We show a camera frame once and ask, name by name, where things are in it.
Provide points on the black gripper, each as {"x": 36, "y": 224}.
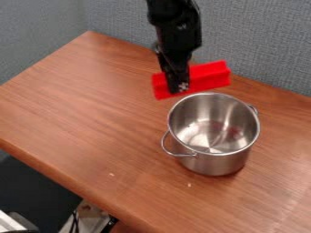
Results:
{"x": 176, "y": 21}

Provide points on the red rectangular block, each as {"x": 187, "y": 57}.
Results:
{"x": 205, "y": 77}

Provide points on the metal pot with handles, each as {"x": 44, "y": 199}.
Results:
{"x": 212, "y": 130}

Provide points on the white object bottom left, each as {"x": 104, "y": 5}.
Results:
{"x": 12, "y": 223}

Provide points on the metal table leg frame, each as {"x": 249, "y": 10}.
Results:
{"x": 88, "y": 219}

